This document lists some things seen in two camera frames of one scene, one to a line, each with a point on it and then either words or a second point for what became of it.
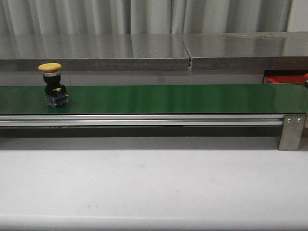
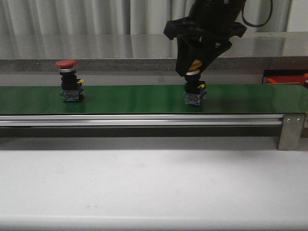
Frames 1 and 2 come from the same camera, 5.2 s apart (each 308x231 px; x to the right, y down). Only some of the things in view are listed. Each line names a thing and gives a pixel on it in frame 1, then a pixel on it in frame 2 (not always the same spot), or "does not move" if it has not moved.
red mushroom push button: [306, 79] does not move
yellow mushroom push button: [56, 95] to [195, 88]
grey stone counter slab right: [280, 51] does not move
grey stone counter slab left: [94, 52] does not move
